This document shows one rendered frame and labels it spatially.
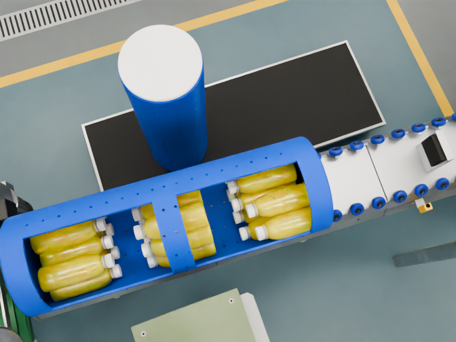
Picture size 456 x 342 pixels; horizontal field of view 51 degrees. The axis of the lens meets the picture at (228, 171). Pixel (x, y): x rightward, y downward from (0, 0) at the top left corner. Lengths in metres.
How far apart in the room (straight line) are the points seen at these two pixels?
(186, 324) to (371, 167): 0.84
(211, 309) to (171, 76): 0.77
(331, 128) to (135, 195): 1.46
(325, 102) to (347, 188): 1.02
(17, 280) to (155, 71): 0.76
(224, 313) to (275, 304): 1.30
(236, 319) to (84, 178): 1.61
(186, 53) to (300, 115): 1.05
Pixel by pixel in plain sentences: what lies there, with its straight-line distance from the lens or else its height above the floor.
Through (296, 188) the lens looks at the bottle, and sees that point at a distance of 1.36.
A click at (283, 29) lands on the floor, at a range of 2.92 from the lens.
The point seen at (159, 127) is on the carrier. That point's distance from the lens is 1.79.
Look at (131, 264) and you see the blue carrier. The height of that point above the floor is 0.98.
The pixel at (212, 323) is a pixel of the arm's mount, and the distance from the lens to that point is 1.19.
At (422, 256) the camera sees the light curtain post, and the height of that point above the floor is 0.35.
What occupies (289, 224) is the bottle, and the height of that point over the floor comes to 1.14.
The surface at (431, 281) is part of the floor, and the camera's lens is 2.70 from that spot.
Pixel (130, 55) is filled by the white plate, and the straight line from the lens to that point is 1.64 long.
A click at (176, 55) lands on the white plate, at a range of 1.63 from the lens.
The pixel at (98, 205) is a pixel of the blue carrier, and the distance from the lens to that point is 1.31.
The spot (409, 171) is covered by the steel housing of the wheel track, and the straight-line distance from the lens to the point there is 1.72.
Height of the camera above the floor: 2.46
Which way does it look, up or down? 75 degrees down
